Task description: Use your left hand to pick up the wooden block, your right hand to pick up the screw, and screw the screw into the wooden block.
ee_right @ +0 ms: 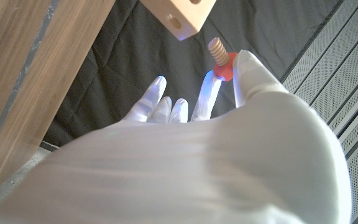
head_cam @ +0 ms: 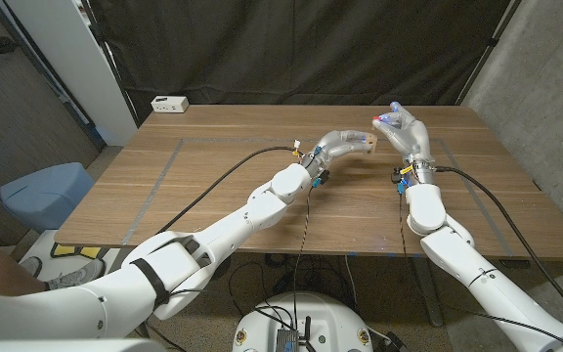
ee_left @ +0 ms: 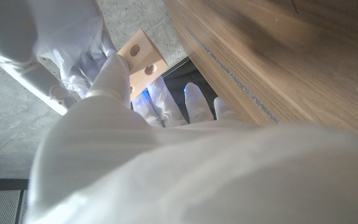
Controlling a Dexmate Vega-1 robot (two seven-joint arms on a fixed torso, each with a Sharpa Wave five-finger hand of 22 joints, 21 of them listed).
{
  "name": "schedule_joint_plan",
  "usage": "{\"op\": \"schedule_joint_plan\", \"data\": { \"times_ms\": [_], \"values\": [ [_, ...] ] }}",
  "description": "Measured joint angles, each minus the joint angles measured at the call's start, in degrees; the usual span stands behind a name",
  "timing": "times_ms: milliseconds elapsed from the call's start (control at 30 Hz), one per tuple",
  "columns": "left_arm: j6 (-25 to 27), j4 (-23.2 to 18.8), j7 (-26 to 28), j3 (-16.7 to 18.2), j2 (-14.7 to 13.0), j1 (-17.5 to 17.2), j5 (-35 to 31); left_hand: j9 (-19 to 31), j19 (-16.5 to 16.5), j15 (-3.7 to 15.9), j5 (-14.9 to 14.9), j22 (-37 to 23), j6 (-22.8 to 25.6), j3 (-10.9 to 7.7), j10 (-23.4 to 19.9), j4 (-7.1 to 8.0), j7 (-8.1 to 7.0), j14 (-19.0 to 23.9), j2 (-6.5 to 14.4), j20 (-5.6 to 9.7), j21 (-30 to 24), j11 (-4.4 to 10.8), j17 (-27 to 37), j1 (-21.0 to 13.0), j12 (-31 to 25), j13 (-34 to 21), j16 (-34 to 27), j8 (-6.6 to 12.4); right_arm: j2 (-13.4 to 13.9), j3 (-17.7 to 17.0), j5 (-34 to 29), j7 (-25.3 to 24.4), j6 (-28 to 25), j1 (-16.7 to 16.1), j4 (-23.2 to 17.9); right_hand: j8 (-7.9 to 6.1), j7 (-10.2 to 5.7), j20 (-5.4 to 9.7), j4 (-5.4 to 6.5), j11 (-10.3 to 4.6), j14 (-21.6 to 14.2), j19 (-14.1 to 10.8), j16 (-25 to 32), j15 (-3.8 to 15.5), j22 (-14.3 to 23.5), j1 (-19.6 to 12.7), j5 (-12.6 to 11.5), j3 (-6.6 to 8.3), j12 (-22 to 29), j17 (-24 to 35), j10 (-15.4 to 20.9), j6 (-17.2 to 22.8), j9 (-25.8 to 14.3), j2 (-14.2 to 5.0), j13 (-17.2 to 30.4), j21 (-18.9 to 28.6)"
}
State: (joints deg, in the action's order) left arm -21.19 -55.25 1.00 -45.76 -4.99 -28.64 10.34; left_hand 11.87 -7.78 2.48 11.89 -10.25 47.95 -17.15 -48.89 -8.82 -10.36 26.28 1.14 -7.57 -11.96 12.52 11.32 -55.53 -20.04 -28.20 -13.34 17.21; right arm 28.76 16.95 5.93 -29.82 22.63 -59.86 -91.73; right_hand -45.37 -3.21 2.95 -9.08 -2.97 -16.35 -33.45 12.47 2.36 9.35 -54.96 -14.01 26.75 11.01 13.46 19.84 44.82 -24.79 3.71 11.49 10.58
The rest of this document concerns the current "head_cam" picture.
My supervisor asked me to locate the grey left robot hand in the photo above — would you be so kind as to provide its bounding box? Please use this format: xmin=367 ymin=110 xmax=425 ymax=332
xmin=303 ymin=129 xmax=378 ymax=180

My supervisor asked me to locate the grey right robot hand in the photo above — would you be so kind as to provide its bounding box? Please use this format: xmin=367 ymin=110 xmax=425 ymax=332
xmin=371 ymin=101 xmax=437 ymax=187

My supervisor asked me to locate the black curtain backdrop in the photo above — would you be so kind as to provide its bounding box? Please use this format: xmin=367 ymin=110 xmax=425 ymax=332
xmin=88 ymin=0 xmax=512 ymax=123

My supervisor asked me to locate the grey table leg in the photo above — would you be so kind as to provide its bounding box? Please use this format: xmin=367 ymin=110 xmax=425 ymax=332
xmin=411 ymin=256 xmax=445 ymax=328

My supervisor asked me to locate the white power strip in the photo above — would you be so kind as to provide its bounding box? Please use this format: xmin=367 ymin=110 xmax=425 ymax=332
xmin=150 ymin=95 xmax=191 ymax=114

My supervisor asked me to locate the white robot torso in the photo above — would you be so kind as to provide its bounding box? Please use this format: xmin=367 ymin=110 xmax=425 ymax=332
xmin=232 ymin=291 xmax=374 ymax=352

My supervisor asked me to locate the grey electronics box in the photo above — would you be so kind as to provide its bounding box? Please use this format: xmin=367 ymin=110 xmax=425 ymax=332
xmin=275 ymin=328 xmax=301 ymax=352

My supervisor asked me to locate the white cabinet panel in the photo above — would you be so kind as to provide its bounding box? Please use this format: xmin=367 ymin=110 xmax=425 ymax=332
xmin=5 ymin=0 xmax=139 ymax=147

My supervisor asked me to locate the blue padded stool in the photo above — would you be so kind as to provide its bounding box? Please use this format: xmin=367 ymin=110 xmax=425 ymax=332
xmin=0 ymin=161 xmax=96 ymax=234

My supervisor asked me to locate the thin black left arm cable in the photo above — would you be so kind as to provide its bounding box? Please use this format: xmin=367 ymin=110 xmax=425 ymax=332
xmin=290 ymin=185 xmax=312 ymax=319

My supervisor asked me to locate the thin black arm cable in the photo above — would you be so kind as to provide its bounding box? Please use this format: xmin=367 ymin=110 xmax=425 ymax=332
xmin=290 ymin=185 xmax=312 ymax=319
xmin=397 ymin=193 xmax=563 ymax=343

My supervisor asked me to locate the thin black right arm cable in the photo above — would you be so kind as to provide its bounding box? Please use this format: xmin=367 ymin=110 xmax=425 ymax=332
xmin=397 ymin=193 xmax=563 ymax=343

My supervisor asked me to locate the black frame pole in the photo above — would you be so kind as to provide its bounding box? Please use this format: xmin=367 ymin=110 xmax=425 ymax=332
xmin=455 ymin=0 xmax=525 ymax=107
xmin=79 ymin=0 xmax=141 ymax=129

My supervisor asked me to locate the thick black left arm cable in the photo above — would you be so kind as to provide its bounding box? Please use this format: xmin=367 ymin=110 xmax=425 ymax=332
xmin=156 ymin=146 xmax=307 ymax=236

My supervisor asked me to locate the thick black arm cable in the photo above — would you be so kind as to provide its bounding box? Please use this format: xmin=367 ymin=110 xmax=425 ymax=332
xmin=156 ymin=146 xmax=307 ymax=236
xmin=435 ymin=165 xmax=563 ymax=331

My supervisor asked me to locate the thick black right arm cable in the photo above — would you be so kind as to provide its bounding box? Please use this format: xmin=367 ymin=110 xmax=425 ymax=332
xmin=435 ymin=165 xmax=563 ymax=331

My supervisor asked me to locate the black floor cable tangle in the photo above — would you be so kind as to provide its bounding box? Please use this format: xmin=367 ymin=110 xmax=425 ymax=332
xmin=227 ymin=253 xmax=346 ymax=314

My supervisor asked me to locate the white floor cable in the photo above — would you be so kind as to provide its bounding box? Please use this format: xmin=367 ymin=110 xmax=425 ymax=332
xmin=343 ymin=253 xmax=359 ymax=307

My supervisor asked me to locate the black wall rail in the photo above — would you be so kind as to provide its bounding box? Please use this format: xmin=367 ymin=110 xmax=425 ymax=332
xmin=0 ymin=0 xmax=108 ymax=151

